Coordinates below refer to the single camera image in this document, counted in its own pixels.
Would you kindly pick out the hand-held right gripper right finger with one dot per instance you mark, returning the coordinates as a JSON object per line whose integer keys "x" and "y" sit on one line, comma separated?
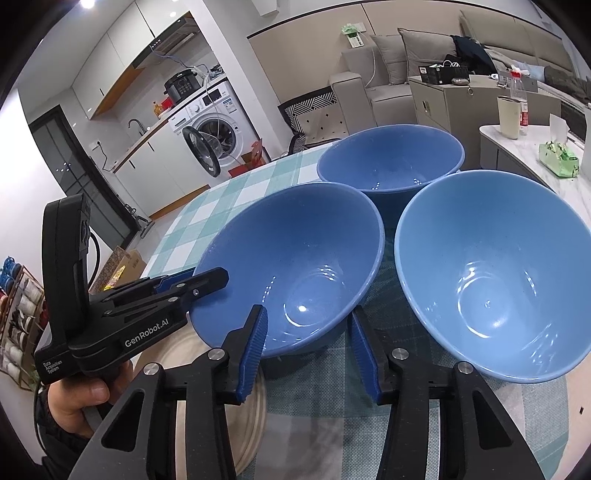
{"x": 364, "y": 360}

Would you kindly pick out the patterned gift box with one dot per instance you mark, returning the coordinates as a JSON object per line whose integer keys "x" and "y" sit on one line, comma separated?
{"x": 108, "y": 270}

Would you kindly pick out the black white patterned cushion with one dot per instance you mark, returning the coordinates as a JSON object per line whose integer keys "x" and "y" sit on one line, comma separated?
{"x": 309, "y": 104}

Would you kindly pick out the red cardboard box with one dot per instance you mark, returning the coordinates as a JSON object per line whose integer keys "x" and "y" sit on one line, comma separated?
{"x": 256, "y": 154}

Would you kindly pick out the grey sofa cushion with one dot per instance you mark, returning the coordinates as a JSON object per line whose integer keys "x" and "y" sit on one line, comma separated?
{"x": 429, "y": 50}
{"x": 390, "y": 60}

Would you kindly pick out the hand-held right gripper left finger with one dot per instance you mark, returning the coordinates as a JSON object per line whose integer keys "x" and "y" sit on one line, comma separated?
{"x": 253, "y": 350}

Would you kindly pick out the green white wall fixture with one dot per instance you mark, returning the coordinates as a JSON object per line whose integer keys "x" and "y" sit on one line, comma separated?
{"x": 353, "y": 32}

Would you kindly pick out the beige ridged plate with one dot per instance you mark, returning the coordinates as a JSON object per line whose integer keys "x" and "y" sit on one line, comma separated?
{"x": 184, "y": 344}

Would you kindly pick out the black box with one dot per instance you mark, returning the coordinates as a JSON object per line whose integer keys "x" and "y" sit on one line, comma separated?
{"x": 438, "y": 74}

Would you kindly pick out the grey side cabinet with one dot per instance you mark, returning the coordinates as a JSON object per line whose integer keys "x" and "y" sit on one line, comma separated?
{"x": 438, "y": 106}

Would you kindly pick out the teal checked tablecloth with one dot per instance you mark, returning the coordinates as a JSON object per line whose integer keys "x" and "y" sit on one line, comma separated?
{"x": 221, "y": 198}

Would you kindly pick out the white kitchen counter cabinet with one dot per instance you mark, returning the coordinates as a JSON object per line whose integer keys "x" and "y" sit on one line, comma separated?
{"x": 152, "y": 175}

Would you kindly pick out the range hood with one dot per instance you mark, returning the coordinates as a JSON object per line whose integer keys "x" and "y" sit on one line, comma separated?
{"x": 175, "y": 41}

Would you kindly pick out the black pressure cooker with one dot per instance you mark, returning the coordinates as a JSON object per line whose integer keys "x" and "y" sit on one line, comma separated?
{"x": 182, "y": 86}

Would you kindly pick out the blue bowl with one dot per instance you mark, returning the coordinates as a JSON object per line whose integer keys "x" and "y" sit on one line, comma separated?
{"x": 485, "y": 258}
{"x": 388, "y": 157}
{"x": 286, "y": 249}

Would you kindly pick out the white wall cabinets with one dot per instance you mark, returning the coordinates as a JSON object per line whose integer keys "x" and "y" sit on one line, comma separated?
{"x": 115, "y": 55}

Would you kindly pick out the white marble coffee table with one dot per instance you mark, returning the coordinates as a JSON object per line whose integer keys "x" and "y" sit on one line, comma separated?
{"x": 512, "y": 152}

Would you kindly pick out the beige cup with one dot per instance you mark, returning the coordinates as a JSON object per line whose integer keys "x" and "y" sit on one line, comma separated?
{"x": 509, "y": 117}

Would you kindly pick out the person's left hand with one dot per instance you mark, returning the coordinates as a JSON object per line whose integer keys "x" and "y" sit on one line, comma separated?
{"x": 69, "y": 401}

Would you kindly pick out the grey green blanket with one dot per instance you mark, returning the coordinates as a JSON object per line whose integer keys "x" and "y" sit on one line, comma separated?
{"x": 568, "y": 81}

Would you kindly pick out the grey sofa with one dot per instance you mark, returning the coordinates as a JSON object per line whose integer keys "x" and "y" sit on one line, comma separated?
{"x": 355, "y": 92}

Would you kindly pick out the beige diamond pattern floor mat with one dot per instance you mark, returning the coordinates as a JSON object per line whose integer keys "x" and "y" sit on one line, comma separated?
{"x": 323, "y": 127}

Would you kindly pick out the dark jacket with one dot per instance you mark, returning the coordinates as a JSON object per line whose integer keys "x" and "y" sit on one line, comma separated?
{"x": 471, "y": 53}

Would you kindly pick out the green tissue pack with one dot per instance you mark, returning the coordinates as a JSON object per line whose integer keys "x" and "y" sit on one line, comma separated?
{"x": 558, "y": 159}

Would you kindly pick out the dark kitchen faucet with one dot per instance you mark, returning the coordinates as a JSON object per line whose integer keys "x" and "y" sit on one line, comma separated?
{"x": 142, "y": 129}

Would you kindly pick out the white washing machine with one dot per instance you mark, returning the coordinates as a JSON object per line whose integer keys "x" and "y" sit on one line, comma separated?
{"x": 203, "y": 107}

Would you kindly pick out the person's left forearm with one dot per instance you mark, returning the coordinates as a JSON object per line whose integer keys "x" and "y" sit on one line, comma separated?
{"x": 55, "y": 457}

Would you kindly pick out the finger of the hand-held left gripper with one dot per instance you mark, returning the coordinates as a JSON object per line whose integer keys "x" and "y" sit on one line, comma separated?
{"x": 210, "y": 280}
{"x": 171, "y": 282}

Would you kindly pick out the dark glass door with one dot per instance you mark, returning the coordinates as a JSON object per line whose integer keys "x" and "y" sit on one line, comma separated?
{"x": 74, "y": 170}

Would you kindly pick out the clear plastic bottle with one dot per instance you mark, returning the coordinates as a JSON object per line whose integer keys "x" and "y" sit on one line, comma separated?
{"x": 519, "y": 87}

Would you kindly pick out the upright floor cleaner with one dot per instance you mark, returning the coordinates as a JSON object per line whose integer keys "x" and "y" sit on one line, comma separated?
{"x": 145, "y": 226}

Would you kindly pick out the metal shoe rack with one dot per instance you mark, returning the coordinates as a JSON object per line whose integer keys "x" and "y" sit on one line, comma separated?
{"x": 23, "y": 323}

